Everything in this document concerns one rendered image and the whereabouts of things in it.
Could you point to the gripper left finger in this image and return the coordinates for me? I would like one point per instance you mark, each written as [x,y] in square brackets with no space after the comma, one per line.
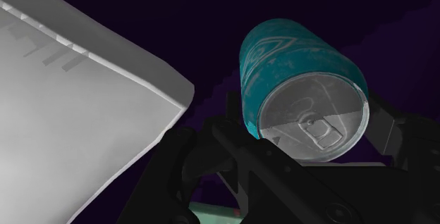
[192,147]

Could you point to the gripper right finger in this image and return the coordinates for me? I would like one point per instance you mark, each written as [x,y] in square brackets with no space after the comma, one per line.
[421,147]

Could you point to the teal drink can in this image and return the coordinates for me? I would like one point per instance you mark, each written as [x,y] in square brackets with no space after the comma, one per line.
[292,65]

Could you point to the pale green flat block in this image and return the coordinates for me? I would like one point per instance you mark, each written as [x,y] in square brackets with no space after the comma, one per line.
[213,213]

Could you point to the white sink basin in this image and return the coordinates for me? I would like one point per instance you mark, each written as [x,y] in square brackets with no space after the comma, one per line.
[75,123]

